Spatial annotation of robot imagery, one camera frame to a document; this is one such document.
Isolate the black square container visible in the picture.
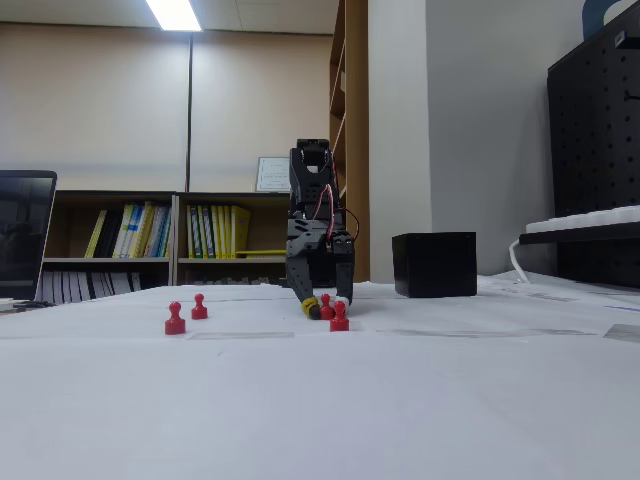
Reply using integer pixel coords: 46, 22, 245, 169
391, 231, 478, 299

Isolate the framed white notice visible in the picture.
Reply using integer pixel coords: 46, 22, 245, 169
255, 156, 292, 194

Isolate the yellow green binder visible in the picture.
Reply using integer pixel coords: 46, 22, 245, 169
186, 204, 203, 260
197, 204, 217, 260

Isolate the low wooden bookshelf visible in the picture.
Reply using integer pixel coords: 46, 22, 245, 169
42, 189, 177, 304
172, 191, 294, 287

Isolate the white paper table cover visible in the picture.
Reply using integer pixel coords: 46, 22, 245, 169
0, 282, 640, 480

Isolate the tall wooden bookshelf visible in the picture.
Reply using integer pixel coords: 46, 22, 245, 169
328, 0, 371, 285

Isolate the light blue book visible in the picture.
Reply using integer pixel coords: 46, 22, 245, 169
147, 204, 174, 260

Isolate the white yellow book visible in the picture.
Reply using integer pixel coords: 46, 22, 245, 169
113, 203, 144, 260

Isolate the black binder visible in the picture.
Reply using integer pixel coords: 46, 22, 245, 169
94, 208, 126, 260

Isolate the thin yellow book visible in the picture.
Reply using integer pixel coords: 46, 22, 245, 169
83, 208, 109, 260

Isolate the white grey volumes row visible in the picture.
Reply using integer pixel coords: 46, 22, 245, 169
42, 271, 144, 305

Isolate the white power strip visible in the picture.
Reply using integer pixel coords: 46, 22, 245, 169
524, 204, 640, 235

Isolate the ceiling light panel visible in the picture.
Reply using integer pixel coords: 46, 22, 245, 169
144, 0, 204, 33

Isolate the black perforated pegboard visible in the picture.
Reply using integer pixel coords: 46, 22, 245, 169
546, 14, 640, 290

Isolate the black laptop screen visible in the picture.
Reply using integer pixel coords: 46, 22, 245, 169
0, 169, 58, 302

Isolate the blue chair backrest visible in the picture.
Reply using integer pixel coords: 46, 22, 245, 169
581, 0, 640, 42

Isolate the white power cable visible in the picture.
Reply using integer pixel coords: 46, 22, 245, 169
508, 238, 532, 285

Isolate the black wall conduit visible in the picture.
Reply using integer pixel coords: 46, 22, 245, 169
184, 30, 196, 193

